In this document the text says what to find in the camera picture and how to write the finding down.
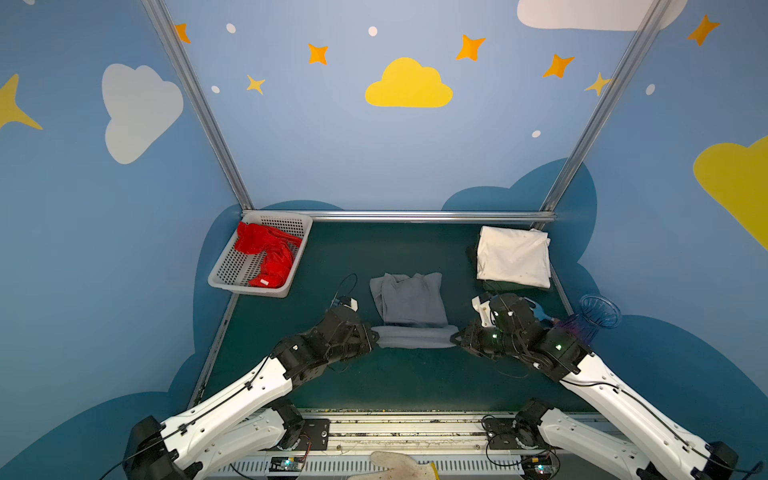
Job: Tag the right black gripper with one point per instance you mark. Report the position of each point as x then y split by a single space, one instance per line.
472 339

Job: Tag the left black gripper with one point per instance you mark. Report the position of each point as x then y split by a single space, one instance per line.
362 336

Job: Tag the grey t shirt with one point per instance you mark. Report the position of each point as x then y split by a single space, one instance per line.
412 311

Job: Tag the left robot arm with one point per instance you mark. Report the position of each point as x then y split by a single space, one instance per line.
251 414

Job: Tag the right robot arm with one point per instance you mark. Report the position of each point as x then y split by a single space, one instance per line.
653 446

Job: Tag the folded dark green shirt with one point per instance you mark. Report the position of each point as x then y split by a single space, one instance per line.
506 286

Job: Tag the folded white t shirt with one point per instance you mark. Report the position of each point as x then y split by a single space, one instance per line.
514 256

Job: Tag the red t shirt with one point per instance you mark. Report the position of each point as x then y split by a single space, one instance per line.
277 248

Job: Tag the right circuit board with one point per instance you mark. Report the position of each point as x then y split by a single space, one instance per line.
538 467

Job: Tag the circuit board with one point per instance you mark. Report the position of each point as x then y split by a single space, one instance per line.
286 465
538 467

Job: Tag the white work glove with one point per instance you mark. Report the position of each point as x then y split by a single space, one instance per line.
397 466

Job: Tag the left circuit board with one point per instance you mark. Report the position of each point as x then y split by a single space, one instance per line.
286 465

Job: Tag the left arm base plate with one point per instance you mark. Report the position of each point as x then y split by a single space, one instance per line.
312 434

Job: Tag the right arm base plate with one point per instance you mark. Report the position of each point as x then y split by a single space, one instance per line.
508 433

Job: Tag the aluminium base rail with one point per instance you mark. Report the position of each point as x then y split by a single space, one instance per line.
450 441

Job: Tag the horizontal aluminium frame bar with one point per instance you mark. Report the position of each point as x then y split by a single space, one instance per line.
436 217

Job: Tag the right aluminium frame post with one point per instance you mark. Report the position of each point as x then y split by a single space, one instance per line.
640 44

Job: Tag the aluminium frame post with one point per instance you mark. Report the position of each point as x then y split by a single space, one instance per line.
640 44
161 20

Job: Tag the left aluminium frame post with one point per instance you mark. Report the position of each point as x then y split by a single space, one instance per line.
161 20

